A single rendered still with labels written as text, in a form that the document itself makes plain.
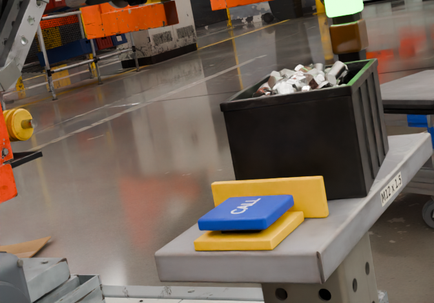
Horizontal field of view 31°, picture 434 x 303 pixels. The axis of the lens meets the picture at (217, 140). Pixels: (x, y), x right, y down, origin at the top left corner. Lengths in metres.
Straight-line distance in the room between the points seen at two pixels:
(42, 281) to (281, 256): 0.92
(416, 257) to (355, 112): 1.13
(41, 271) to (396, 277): 0.77
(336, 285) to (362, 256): 0.06
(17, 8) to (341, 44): 0.72
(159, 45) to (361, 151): 8.63
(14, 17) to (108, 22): 4.07
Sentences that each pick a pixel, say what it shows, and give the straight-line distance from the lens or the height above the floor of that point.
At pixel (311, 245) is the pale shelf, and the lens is 0.70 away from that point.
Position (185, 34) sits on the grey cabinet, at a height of 0.24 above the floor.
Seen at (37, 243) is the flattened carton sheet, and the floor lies 0.01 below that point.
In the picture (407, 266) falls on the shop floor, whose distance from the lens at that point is 1.86.
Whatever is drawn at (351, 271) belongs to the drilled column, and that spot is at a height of 0.37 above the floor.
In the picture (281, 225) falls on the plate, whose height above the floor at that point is 0.46.
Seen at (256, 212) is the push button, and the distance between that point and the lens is 0.72.
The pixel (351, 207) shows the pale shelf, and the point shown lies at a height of 0.45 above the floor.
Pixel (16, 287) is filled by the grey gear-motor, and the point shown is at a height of 0.36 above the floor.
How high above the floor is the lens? 0.68
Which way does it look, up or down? 10 degrees down
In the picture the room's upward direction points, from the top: 11 degrees counter-clockwise
